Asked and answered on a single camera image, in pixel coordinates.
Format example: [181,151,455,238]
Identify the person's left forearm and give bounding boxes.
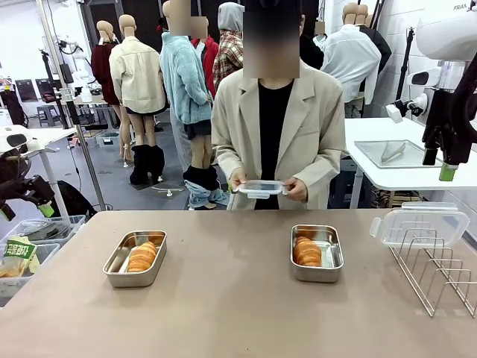
[294,148,346,195]

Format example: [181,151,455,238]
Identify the white table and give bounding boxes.
[344,118,477,210]
[22,126,80,219]

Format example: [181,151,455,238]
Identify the green snack bag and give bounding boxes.
[0,236,41,279]

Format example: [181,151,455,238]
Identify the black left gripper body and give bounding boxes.
[0,175,31,210]

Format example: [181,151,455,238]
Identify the mannequin in dark red dress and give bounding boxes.
[91,20,126,165]

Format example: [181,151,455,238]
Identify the clear plastic lid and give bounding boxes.
[369,202,471,249]
[235,180,290,200]

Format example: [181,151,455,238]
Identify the metal wire rack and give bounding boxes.
[389,227,477,318]

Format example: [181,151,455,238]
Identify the perforated metal baking tray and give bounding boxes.
[353,139,444,169]

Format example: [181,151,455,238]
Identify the mannequin in plaid shirt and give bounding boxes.
[212,1,245,92]

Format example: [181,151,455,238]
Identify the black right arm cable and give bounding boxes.
[452,46,477,131]

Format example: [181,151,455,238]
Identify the person's right hand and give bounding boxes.
[227,166,250,194]

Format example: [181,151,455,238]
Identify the clear plastic storage bin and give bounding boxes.
[0,242,61,307]
[0,215,86,249]

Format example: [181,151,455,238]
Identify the person's left hand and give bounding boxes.
[284,176,309,203]

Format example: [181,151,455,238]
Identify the mannequin in white shirt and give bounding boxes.
[320,1,383,119]

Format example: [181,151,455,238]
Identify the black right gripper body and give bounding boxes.
[423,89,473,150]

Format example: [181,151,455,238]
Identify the metal tongs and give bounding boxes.
[380,143,407,163]

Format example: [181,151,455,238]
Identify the golden ridged bread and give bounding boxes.
[293,236,323,267]
[127,241,158,273]

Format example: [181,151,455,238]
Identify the black tripod stand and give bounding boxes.
[391,26,417,120]

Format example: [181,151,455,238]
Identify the mannequin in black jacket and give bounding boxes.
[300,14,325,70]

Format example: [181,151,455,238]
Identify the steel rectangular container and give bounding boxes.
[290,223,344,283]
[103,230,168,288]

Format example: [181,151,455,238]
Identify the person's right forearm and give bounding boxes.
[214,145,249,180]

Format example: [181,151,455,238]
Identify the dark stool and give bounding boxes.
[329,158,358,209]

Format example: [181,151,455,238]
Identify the mannequin in cream jacket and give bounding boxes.
[109,13,168,186]

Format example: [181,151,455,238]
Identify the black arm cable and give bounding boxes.
[452,46,477,131]
[0,147,33,183]

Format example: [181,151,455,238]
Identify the silver metal pole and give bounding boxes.
[36,0,108,212]

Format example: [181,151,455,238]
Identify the person in beige blazer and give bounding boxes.
[211,0,347,211]

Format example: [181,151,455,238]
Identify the grey stool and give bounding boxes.
[36,105,60,128]

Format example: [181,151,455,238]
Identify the mannequin in red jacket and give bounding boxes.
[189,16,220,98]

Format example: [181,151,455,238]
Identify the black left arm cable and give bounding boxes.
[0,147,33,183]

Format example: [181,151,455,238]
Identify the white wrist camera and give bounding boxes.
[385,103,404,125]

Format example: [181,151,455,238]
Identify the mannequin in blue fleece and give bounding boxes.
[159,0,230,212]

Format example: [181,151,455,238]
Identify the mannequin in black coat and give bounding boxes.
[357,3,393,75]

